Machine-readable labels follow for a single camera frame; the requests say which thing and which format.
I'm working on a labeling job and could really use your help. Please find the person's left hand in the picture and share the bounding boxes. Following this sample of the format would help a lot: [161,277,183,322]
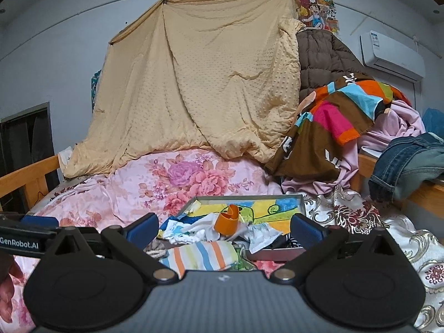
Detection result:
[0,252,23,323]

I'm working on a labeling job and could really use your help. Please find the pale pink sheet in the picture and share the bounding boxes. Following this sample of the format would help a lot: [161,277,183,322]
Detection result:
[281,100,425,195]

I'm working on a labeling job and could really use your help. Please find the cartoon wall poster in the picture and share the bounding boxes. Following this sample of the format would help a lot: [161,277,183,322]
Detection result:
[296,0,339,35]

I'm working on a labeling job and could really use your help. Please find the cartoon frog towel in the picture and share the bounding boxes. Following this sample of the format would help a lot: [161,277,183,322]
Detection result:
[174,195,306,234]

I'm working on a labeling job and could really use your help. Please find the white cloth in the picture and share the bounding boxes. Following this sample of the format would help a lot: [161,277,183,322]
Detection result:
[158,213,282,253]

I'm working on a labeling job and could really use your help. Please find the wooden bed frame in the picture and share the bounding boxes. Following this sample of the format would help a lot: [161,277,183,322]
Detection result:
[0,156,59,208]

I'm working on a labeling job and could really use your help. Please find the grey metal tray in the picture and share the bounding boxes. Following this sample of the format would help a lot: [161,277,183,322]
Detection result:
[160,195,306,262]

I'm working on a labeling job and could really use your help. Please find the teal wall hanging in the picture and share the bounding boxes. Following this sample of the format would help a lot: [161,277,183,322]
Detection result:
[90,70,102,110]

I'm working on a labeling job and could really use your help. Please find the brown quilted jacket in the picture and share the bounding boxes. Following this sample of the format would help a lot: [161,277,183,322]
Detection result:
[296,29,372,102]

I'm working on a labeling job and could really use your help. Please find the white wall air conditioner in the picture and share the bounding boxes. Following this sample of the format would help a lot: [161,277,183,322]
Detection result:
[360,31,425,83]

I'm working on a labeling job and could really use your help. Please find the striped pastel towel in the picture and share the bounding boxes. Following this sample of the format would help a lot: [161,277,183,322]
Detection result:
[160,241,239,278]

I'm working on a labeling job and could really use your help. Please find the colorful patchwork brown cloth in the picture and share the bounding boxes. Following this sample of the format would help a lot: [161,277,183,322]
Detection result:
[266,72,412,182]

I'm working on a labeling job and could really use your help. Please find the pink floral quilt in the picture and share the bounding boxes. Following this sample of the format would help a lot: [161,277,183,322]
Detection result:
[0,148,289,333]

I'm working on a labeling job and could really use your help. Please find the beige dotted blanket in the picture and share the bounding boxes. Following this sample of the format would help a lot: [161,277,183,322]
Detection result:
[62,0,303,178]

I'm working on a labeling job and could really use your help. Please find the blue denim jeans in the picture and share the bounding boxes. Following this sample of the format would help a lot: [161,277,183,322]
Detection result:
[369,132,444,202]

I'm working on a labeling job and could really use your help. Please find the green patterned plastic bag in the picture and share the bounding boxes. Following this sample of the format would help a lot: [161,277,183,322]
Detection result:
[226,246,257,271]

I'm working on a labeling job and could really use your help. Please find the black patterned cloth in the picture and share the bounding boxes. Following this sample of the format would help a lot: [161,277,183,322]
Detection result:
[266,233,302,249]

